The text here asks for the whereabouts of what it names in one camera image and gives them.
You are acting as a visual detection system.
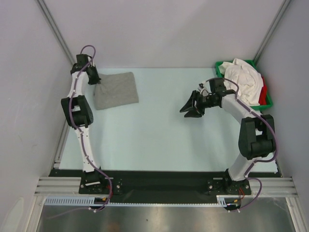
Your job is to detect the green plastic bin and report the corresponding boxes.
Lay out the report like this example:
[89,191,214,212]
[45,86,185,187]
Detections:
[215,58,273,111]

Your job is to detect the left aluminium corner post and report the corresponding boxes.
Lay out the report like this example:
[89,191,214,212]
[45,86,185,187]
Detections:
[35,0,75,69]

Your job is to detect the red t-shirt in bin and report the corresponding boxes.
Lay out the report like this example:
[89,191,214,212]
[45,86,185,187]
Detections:
[259,76,267,105]

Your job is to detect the aluminium front rail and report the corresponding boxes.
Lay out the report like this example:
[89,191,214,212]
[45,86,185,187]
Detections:
[34,177,298,197]

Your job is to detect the aluminium corner post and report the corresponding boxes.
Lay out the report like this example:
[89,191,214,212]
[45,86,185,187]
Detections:
[253,0,293,65]
[35,0,75,69]

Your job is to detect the white t-shirt in bin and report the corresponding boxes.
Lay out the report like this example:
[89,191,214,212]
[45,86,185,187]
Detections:
[218,58,263,106]

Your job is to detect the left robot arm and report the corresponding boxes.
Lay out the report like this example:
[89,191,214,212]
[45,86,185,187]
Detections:
[61,66,107,194]

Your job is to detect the right aluminium corner post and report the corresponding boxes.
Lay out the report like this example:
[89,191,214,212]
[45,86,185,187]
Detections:
[253,0,293,65]

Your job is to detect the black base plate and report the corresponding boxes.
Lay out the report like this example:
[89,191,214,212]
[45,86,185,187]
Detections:
[49,170,253,203]

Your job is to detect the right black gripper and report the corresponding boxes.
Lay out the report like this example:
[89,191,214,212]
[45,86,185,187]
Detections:
[180,90,218,118]

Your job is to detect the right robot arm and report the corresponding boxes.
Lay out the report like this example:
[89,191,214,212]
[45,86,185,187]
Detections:
[180,90,278,194]

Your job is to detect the white cable duct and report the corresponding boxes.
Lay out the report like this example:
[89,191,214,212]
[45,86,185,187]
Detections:
[44,196,240,210]

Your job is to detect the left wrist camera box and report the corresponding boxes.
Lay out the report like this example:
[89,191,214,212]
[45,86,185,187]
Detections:
[70,54,93,74]

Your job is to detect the grey t-shirt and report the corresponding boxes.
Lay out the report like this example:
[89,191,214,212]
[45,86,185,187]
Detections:
[94,72,139,110]

